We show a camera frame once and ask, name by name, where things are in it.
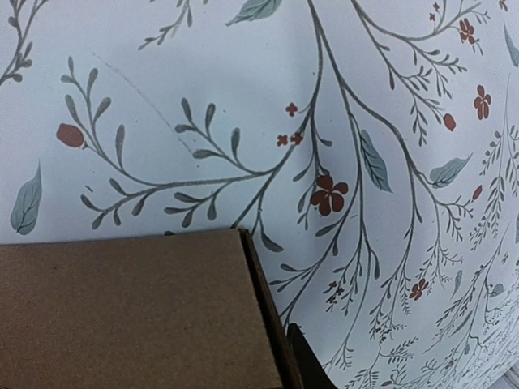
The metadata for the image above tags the floral patterned table mat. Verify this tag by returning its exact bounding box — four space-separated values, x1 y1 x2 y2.
1 1 518 388

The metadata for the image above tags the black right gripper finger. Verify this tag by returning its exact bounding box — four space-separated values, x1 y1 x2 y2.
287 323 334 389

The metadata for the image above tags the brown cardboard box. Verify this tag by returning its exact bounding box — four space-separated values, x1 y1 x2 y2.
1 229 299 388

